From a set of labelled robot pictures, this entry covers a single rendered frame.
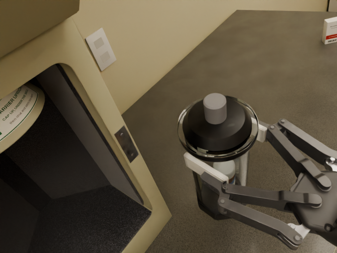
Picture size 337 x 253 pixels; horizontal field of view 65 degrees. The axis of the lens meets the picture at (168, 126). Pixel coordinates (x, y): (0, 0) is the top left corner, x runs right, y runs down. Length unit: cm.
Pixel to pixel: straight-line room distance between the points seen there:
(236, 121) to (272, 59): 71
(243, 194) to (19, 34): 29
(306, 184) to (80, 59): 31
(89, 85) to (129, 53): 62
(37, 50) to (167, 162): 49
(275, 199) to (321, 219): 5
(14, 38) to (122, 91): 72
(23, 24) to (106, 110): 17
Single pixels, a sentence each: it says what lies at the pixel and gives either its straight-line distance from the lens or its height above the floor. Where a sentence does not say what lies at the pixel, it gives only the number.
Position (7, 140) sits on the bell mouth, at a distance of 35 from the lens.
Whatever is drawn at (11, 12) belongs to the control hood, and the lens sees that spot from 25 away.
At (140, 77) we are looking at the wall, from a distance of 102.
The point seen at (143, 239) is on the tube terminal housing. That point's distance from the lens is 59.
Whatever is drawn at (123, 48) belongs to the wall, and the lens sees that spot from 95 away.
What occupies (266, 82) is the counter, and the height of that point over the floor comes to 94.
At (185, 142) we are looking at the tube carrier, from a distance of 35.
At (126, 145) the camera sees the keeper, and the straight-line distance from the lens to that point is 43.
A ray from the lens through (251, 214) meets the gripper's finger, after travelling 34.
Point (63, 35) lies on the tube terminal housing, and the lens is 34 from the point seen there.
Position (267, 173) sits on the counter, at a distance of 67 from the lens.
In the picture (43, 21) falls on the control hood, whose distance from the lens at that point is 29.
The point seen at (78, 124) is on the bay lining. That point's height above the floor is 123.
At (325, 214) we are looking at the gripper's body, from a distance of 36.
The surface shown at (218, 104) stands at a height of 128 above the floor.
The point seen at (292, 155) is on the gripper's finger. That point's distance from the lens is 38.
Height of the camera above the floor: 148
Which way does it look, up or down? 41 degrees down
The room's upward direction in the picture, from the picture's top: 20 degrees counter-clockwise
